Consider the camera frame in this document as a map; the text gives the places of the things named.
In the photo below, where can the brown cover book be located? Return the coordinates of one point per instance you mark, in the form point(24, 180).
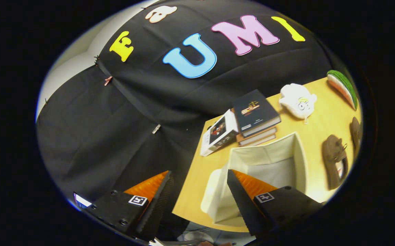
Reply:
point(259, 136)

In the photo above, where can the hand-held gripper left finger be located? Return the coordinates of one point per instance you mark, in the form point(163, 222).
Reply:
point(156, 208)

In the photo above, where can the bright lit screen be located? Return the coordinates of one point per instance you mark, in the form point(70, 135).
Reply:
point(80, 201)

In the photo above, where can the small red cloth clip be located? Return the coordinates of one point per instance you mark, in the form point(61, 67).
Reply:
point(108, 80)

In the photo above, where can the black backdrop cloth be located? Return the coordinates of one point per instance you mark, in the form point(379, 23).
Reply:
point(98, 143)

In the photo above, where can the white boxed book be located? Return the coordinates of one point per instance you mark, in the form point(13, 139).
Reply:
point(218, 133)

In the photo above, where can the dark hardcover book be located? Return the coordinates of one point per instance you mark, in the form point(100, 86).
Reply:
point(255, 109)

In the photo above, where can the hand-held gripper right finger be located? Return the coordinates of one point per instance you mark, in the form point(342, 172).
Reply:
point(245, 208)

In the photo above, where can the brown fuzzy slipper shoe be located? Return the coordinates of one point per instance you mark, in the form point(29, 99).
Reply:
point(332, 153)
point(355, 133)

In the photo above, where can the small silver cloth clip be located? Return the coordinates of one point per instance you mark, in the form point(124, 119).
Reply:
point(156, 128)

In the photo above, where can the watermelon slice plush toy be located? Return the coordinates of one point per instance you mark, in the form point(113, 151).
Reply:
point(344, 85)

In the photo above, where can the grey fabric storage box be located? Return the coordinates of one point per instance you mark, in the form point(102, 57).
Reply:
point(266, 160)

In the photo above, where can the tan cover book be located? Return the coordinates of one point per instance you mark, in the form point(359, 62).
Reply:
point(257, 141)

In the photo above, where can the white plush toy with eyes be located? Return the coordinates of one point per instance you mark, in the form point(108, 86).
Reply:
point(295, 99)

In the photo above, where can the small dark cloth clip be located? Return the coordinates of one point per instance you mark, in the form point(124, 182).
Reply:
point(96, 60)

